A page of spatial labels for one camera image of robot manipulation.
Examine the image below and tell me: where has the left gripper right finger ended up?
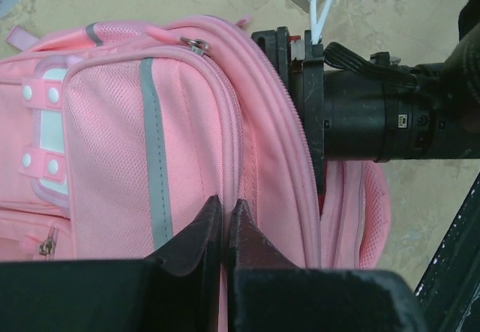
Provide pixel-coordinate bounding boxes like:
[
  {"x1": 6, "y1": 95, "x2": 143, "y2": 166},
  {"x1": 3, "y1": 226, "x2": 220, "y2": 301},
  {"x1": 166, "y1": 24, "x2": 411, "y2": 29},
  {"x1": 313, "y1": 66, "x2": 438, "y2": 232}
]
[{"x1": 228, "y1": 200, "x2": 428, "y2": 331}]

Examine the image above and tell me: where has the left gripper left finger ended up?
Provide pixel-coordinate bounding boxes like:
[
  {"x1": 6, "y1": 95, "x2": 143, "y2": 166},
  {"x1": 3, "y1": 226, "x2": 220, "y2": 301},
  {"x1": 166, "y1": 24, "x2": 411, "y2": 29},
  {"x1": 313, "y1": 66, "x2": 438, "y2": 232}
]
[{"x1": 1, "y1": 196, "x2": 222, "y2": 331}]

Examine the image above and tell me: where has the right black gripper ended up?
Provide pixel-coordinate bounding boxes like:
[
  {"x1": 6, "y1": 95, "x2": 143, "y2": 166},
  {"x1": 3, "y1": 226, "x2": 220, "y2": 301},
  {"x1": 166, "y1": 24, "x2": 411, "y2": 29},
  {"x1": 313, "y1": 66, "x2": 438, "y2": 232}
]
[{"x1": 251, "y1": 27, "x2": 386, "y2": 193}]

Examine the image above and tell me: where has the pink student backpack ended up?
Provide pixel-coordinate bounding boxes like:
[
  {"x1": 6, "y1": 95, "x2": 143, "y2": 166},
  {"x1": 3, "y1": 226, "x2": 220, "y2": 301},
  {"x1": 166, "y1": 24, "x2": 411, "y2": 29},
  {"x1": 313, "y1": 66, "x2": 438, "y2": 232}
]
[{"x1": 1, "y1": 16, "x2": 391, "y2": 331}]

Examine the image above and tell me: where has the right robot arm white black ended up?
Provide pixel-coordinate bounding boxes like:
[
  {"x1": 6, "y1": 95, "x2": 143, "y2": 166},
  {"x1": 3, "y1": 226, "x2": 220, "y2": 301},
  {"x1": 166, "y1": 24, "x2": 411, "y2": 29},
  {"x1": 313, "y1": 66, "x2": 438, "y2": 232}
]
[{"x1": 252, "y1": 0, "x2": 479, "y2": 192}]

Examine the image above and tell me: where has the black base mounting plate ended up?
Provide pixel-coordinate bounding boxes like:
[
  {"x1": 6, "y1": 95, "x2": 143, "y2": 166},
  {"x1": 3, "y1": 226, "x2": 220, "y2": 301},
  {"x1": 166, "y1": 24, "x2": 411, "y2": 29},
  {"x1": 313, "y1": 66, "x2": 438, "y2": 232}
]
[{"x1": 415, "y1": 179, "x2": 480, "y2": 332}]

